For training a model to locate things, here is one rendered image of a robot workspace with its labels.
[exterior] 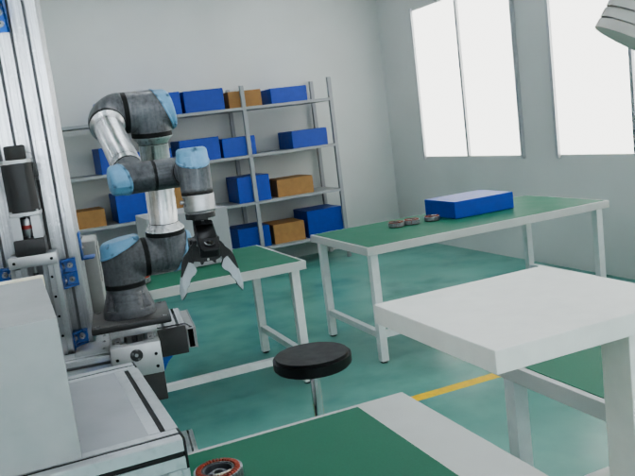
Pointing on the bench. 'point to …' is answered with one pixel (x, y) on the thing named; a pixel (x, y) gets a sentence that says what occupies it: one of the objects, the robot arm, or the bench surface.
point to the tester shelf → (121, 427)
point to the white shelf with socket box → (535, 333)
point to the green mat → (328, 450)
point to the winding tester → (33, 382)
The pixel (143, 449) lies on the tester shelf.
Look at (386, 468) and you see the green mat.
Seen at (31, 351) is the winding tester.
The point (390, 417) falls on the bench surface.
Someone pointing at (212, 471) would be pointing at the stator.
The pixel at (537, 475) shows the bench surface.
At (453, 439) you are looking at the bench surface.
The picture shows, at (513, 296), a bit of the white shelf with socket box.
